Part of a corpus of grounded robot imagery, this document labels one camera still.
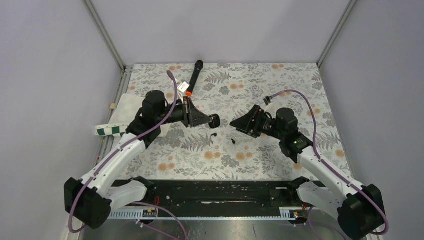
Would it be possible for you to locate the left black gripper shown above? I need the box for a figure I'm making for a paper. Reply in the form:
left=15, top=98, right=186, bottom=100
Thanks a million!
left=156, top=96, right=212, bottom=128

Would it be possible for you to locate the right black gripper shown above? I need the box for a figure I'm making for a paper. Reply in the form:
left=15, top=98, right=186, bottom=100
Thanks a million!
left=229, top=104, right=286, bottom=141

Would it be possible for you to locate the black earbud charging case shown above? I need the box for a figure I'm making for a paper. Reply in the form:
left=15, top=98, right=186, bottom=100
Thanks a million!
left=208, top=114, right=221, bottom=129

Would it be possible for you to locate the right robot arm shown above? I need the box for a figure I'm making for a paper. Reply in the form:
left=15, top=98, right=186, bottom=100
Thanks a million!
left=230, top=105, right=387, bottom=240

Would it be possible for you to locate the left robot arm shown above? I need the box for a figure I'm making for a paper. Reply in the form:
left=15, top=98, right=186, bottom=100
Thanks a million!
left=64, top=90, right=221, bottom=229

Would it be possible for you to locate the floral tablecloth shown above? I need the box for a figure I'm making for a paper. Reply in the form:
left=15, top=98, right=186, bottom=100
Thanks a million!
left=119, top=63, right=351, bottom=181

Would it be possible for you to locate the black microphone orange tip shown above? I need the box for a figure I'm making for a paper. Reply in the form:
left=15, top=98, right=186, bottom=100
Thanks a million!
left=185, top=60, right=204, bottom=97

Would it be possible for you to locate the green white checkered mat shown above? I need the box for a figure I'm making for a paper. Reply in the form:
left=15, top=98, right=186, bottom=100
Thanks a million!
left=95, top=93, right=171, bottom=137

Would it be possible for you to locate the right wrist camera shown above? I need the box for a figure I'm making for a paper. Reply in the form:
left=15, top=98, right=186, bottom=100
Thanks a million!
left=263, top=96, right=273, bottom=107

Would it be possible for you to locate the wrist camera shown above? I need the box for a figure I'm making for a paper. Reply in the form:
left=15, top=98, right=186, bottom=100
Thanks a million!
left=263, top=96, right=273, bottom=107
left=177, top=81, right=190, bottom=99

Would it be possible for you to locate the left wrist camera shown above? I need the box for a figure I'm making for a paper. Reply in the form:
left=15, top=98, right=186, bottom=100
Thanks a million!
left=177, top=81, right=190, bottom=99

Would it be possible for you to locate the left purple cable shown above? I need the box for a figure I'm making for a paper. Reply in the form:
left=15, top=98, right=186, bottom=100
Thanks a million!
left=67, top=70, right=179, bottom=234

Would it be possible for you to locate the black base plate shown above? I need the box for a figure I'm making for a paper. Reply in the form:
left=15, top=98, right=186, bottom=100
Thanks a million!
left=142, top=180, right=304, bottom=219

